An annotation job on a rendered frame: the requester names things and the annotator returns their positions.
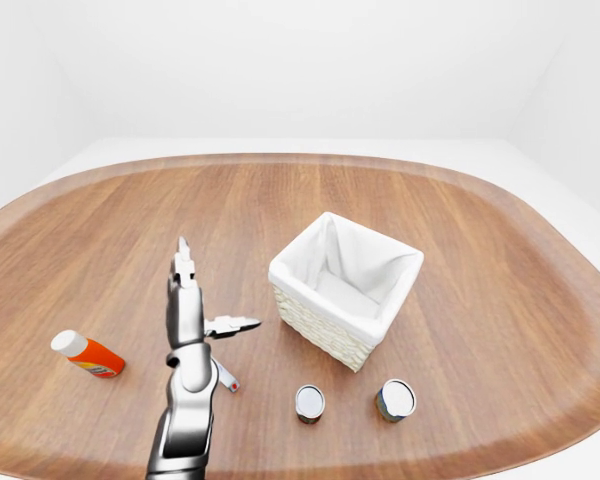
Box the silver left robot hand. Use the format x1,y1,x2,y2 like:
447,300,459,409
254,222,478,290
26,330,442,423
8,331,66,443
165,236,263,353

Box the white-lined wicker basket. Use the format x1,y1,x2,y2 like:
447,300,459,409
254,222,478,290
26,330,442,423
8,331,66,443
267,210,426,374

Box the orange bottle with white cap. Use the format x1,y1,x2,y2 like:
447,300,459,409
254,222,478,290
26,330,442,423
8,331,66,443
49,329,127,380

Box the small tin with silver lid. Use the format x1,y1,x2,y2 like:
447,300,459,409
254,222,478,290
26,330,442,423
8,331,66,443
294,384,327,426

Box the tin with blue-green label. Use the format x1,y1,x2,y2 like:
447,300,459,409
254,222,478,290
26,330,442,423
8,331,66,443
374,378,418,425

